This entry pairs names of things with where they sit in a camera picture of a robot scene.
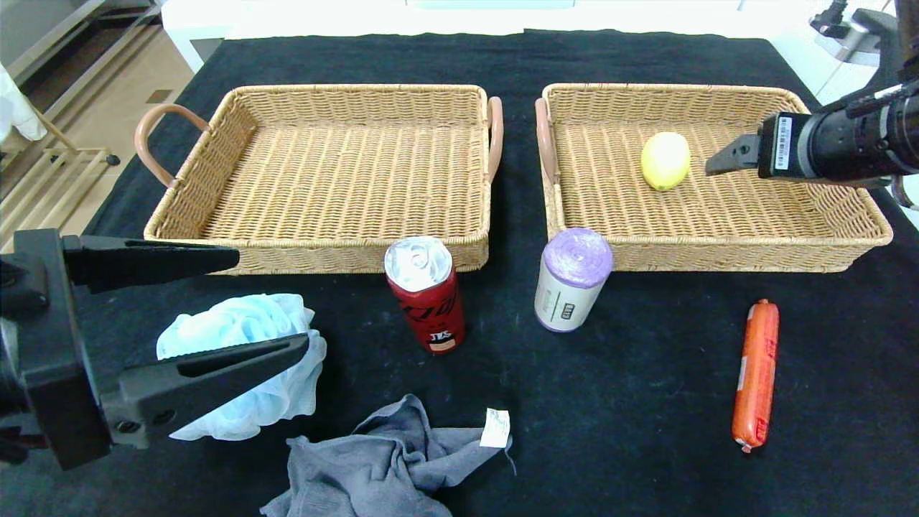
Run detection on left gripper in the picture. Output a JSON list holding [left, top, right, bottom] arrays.
[[0, 228, 310, 471]]

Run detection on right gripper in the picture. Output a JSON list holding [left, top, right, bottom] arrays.
[[705, 108, 883, 183]]

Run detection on yellow lemon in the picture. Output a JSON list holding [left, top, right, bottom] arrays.
[[640, 131, 691, 192]]

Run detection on light blue bath sponge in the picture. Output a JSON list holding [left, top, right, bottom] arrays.
[[157, 293, 327, 442]]

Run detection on orange sausage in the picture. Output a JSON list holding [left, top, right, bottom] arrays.
[[732, 299, 780, 454]]

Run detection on grey microfibre cloth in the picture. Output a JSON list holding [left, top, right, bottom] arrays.
[[260, 393, 516, 517]]

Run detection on rectangular wicker basket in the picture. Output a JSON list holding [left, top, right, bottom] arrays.
[[534, 83, 900, 274], [134, 84, 505, 276]]

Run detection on wooden rack on wheels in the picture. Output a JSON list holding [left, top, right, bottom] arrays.
[[0, 108, 121, 252]]

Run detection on purple trash bag roll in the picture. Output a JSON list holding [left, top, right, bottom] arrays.
[[533, 228, 615, 333]]

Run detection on black table cloth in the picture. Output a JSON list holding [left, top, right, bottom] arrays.
[[0, 29, 919, 517]]

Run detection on white hanging cloth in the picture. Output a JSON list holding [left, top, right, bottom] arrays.
[[0, 63, 47, 142]]

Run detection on red soda can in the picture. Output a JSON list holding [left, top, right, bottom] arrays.
[[384, 236, 466, 355]]

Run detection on white table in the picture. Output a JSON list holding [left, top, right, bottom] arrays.
[[162, 0, 812, 73]]

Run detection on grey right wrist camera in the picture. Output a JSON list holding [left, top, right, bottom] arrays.
[[815, 7, 898, 67]]

